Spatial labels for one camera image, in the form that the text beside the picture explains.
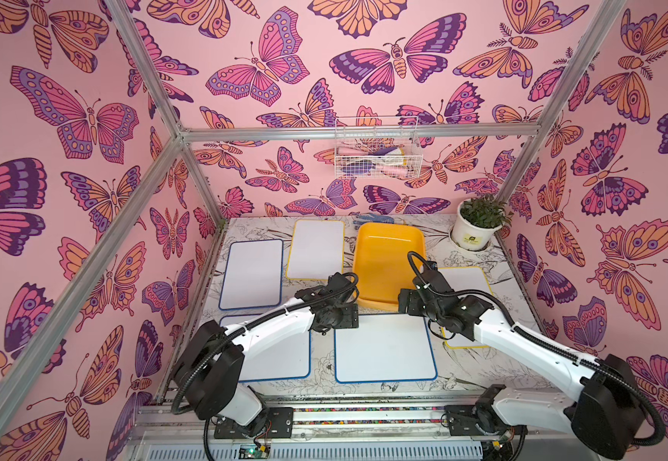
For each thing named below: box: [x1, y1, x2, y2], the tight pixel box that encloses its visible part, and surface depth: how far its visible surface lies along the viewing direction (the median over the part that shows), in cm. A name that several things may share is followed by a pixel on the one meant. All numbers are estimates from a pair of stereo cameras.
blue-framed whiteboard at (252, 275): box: [218, 239, 285, 311], surface depth 106 cm
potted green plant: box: [451, 194, 515, 251], surface depth 102 cm
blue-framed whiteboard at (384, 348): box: [334, 313, 438, 384], surface depth 87 cm
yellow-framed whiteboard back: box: [286, 219, 345, 281], surface depth 115 cm
